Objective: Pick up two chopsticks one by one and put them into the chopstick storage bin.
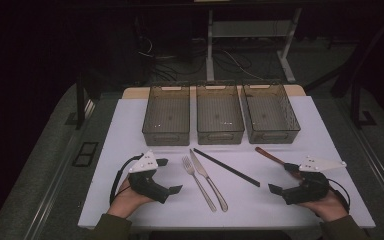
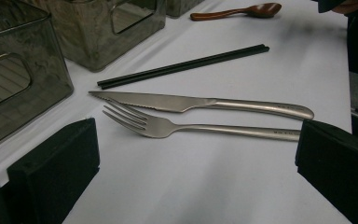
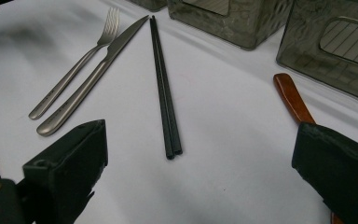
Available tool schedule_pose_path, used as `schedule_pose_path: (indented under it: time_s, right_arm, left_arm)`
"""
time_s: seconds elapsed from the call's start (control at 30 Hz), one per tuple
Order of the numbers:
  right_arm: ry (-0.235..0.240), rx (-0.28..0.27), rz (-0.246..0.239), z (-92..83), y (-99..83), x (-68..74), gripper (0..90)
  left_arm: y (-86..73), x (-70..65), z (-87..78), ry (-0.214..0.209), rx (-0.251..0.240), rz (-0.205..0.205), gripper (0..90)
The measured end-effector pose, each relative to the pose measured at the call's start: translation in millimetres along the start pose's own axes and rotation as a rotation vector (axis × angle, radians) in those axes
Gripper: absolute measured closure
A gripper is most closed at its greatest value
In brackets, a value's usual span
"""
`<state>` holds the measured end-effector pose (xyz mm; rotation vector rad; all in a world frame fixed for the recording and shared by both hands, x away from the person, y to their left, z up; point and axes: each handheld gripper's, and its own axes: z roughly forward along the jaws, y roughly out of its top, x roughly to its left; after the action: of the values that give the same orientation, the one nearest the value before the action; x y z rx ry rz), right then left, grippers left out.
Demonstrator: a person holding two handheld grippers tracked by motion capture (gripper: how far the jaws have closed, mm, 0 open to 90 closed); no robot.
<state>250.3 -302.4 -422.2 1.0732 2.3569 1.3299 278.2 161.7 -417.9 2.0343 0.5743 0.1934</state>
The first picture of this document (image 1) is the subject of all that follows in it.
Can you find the white metal desk frame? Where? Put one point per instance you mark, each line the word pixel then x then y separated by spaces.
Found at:
pixel 210 50

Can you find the steel fork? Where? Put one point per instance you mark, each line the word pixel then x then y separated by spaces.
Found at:
pixel 189 168

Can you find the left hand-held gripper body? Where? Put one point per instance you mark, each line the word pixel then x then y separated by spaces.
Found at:
pixel 146 186

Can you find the steel table knife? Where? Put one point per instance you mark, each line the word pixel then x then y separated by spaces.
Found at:
pixel 199 165

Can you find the brown wooden spoon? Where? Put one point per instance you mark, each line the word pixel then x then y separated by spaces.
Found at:
pixel 266 154

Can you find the person's left hand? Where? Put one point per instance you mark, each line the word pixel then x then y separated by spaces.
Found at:
pixel 126 200

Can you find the smoky clear plastic bin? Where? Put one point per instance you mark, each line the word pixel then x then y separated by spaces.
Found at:
pixel 219 113
pixel 166 113
pixel 268 111

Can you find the person's right hand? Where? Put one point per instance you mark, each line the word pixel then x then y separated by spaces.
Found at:
pixel 330 208

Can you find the black metal stand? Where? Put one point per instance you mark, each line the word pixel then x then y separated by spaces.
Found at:
pixel 356 103

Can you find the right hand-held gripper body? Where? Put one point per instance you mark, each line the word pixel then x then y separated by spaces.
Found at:
pixel 308 191

